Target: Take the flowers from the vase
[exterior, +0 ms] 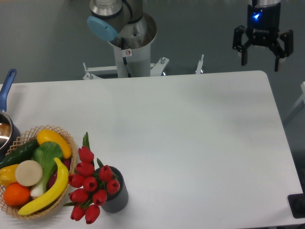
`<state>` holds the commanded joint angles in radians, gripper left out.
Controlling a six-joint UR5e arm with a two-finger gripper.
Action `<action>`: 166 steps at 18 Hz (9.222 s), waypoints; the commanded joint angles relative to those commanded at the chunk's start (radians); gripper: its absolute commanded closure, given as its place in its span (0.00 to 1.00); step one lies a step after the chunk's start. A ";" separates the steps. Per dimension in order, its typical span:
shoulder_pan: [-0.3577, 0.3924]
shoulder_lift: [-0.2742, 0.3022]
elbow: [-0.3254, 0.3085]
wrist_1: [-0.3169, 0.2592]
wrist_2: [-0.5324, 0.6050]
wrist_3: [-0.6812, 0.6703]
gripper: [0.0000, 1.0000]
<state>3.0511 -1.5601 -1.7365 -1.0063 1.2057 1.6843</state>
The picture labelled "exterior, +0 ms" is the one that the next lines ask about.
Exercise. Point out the red tulip bouquet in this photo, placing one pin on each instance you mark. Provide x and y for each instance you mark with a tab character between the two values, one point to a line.
94	183

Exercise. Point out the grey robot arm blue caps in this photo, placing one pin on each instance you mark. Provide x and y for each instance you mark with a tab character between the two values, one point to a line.
118	13

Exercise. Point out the yellow squash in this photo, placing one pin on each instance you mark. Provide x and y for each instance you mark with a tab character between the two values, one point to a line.
47	135

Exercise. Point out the beige round disc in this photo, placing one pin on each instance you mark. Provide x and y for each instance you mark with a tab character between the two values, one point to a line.
28	173

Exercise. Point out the green cucumber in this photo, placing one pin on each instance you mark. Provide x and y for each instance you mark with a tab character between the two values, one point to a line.
20	154

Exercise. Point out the yellow banana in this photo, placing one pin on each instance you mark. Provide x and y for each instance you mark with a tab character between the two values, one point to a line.
51	195

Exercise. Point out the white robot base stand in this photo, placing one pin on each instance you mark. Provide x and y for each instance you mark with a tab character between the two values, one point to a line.
133	59

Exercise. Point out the green bok choy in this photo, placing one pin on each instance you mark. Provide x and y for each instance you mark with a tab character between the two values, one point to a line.
45	155

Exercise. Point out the dark red vegetable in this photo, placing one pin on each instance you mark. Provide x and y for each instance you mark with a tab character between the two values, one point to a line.
67	163

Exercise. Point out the orange fruit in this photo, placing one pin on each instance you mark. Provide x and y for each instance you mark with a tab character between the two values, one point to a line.
16	195

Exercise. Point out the white furniture frame right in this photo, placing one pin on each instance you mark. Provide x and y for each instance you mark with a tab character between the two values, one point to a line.
297	107

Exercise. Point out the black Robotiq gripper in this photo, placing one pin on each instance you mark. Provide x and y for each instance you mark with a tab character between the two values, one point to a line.
263	30

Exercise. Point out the dark grey ribbed vase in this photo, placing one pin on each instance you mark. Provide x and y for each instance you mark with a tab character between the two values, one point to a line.
118	201

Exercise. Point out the yellow bell pepper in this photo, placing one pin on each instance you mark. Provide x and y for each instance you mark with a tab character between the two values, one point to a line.
7	175

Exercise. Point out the woven wicker basket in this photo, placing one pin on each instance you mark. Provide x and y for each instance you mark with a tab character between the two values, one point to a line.
24	138

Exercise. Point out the black device at table edge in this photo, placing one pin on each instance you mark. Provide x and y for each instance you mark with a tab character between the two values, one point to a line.
297	205

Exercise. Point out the blue handled steel saucepan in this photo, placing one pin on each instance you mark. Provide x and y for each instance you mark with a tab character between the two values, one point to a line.
8	130

